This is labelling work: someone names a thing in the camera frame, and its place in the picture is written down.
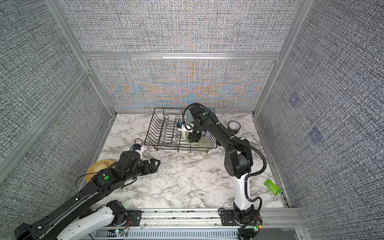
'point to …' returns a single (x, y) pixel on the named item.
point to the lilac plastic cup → (205, 133)
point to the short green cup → (188, 142)
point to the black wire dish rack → (163, 132)
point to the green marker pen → (270, 185)
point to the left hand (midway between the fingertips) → (156, 162)
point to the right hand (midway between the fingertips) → (193, 128)
